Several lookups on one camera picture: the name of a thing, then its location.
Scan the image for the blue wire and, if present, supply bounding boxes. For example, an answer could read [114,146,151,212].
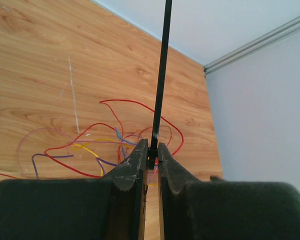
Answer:
[114,127,138,158]

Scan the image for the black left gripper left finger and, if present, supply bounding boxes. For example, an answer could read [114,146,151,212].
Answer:
[0,139,148,240]

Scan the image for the aluminium frame post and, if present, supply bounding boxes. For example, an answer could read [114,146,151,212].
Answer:
[203,16,300,75]

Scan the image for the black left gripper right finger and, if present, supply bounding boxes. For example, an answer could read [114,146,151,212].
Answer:
[158,143,300,240]

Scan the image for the black zip tie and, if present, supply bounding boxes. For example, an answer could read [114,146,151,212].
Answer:
[148,0,173,170]

